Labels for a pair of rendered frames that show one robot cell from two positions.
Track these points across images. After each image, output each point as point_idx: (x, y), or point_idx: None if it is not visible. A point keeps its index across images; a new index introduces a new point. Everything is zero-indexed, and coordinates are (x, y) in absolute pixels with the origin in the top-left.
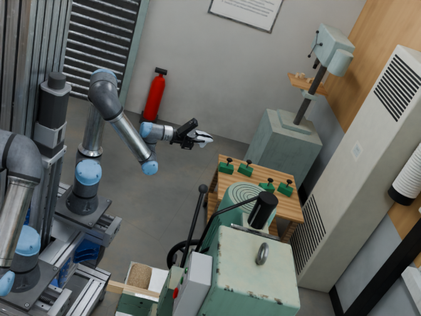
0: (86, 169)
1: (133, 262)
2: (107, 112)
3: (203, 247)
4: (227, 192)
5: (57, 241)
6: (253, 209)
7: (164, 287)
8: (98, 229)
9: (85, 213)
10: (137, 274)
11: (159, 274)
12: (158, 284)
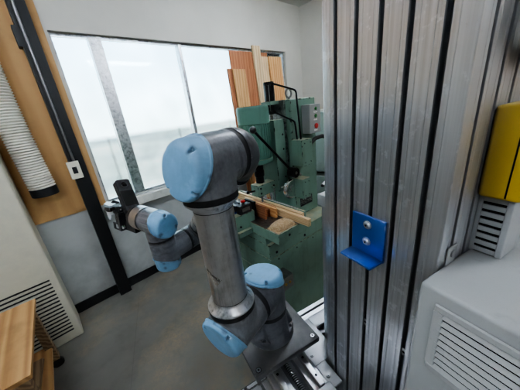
0: (268, 270)
1: (277, 234)
2: (251, 158)
3: (268, 152)
4: (262, 105)
5: (316, 323)
6: (272, 91)
7: (307, 149)
8: None
9: None
10: (285, 219)
11: (266, 224)
12: (272, 220)
